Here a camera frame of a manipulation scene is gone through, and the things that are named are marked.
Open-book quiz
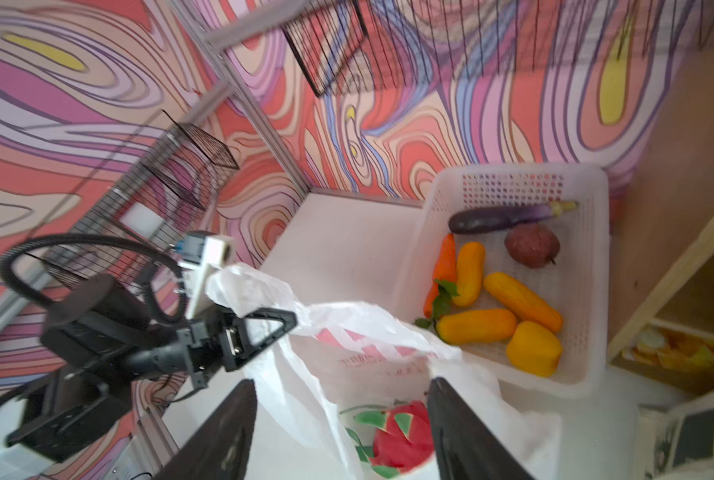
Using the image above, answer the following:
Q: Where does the white plastic grocery bag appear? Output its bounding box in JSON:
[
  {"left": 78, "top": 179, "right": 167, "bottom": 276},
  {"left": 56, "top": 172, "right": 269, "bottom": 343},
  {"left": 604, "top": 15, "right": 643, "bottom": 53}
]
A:
[{"left": 206, "top": 263, "right": 562, "bottom": 479}]

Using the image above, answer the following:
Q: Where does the black wire basket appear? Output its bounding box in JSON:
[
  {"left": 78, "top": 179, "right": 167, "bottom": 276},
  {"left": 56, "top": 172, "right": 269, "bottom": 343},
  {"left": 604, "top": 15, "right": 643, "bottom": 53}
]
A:
[
  {"left": 16, "top": 110, "right": 240, "bottom": 288},
  {"left": 282, "top": 1, "right": 714, "bottom": 96}
]

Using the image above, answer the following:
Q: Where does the white plastic perforated basket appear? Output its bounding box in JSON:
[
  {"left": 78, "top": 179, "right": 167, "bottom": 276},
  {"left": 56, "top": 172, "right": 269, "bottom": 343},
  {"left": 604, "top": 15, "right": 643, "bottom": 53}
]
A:
[{"left": 389, "top": 163, "right": 610, "bottom": 399}]

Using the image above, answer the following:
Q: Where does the pink toy dragon fruit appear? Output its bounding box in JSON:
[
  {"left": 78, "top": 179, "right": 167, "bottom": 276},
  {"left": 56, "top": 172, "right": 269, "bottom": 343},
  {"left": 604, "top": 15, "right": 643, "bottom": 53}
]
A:
[{"left": 341, "top": 400, "right": 435, "bottom": 479}]

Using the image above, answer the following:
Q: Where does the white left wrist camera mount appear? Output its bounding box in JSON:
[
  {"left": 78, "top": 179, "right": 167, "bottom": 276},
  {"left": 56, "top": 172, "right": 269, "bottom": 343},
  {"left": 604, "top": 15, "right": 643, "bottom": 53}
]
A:
[{"left": 176, "top": 231, "right": 236, "bottom": 320}]

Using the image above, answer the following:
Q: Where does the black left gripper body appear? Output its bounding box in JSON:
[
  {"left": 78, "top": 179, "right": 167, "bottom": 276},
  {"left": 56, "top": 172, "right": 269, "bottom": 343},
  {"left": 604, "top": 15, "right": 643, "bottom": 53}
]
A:
[{"left": 122, "top": 311, "right": 243, "bottom": 390}]

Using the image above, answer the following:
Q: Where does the black wire basket back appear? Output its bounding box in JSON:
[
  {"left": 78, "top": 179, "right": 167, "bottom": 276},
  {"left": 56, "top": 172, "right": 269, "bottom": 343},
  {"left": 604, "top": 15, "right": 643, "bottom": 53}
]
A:
[{"left": 282, "top": 1, "right": 714, "bottom": 96}]

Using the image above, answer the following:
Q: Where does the yellow corn chips bag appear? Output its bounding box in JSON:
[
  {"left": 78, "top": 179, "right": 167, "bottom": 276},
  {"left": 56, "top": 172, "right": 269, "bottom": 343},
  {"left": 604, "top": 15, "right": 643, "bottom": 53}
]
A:
[{"left": 620, "top": 325, "right": 714, "bottom": 377}]

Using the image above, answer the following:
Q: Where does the black wire basket left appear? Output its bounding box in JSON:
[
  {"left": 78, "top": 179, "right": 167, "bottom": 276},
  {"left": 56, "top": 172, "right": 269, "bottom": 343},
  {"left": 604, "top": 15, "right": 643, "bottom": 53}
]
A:
[{"left": 16, "top": 110, "right": 240, "bottom": 288}]

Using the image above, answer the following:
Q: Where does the yellow toy mango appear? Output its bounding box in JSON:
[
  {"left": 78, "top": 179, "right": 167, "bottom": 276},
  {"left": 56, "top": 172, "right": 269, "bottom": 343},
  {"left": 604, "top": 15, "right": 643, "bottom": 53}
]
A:
[
  {"left": 436, "top": 309, "right": 518, "bottom": 346},
  {"left": 483, "top": 272, "right": 564, "bottom": 333},
  {"left": 452, "top": 242, "right": 486, "bottom": 307}
]

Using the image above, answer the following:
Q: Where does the purple toy eggplant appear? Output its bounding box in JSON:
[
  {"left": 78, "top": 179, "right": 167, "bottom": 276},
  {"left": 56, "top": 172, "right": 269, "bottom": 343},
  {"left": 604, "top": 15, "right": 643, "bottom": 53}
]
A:
[{"left": 448, "top": 201, "right": 579, "bottom": 235}]

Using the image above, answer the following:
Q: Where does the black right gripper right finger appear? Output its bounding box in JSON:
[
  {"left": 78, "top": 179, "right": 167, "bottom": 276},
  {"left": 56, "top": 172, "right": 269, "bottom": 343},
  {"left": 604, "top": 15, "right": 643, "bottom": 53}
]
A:
[{"left": 427, "top": 377, "right": 531, "bottom": 480}]

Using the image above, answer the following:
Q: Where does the yellow toy lemon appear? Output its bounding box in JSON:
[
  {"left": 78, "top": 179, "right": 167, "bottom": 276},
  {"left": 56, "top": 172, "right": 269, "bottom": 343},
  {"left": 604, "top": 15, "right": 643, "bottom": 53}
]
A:
[{"left": 506, "top": 321, "right": 563, "bottom": 377}]

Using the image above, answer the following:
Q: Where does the wooden shelf unit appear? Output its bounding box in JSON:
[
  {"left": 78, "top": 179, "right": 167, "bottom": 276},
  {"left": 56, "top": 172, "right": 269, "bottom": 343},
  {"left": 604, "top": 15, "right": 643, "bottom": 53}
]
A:
[{"left": 607, "top": 50, "right": 714, "bottom": 395}]

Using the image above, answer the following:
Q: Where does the dark red toy fruit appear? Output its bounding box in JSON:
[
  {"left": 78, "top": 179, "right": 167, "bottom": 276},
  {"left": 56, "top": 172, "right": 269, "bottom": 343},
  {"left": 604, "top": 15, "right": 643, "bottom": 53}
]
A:
[{"left": 504, "top": 224, "right": 561, "bottom": 269}]

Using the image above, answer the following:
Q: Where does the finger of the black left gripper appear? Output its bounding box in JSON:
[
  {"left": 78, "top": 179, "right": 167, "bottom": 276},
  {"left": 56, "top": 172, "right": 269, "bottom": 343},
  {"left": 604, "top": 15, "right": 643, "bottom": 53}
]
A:
[{"left": 227, "top": 308, "right": 298, "bottom": 371}]

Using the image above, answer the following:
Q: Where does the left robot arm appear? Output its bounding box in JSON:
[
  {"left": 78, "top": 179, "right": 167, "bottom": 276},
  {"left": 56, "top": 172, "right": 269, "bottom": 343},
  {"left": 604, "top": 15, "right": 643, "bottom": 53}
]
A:
[{"left": 0, "top": 233, "right": 297, "bottom": 479}]

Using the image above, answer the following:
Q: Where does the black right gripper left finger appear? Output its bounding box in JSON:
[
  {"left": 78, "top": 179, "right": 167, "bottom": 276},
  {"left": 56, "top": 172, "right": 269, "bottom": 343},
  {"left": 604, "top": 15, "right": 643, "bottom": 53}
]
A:
[{"left": 153, "top": 380, "right": 258, "bottom": 480}]

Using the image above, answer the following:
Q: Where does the orange toy carrot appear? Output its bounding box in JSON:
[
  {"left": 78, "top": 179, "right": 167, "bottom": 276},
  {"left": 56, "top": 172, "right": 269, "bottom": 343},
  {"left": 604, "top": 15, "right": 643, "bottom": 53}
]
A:
[{"left": 423, "top": 233, "right": 457, "bottom": 319}]

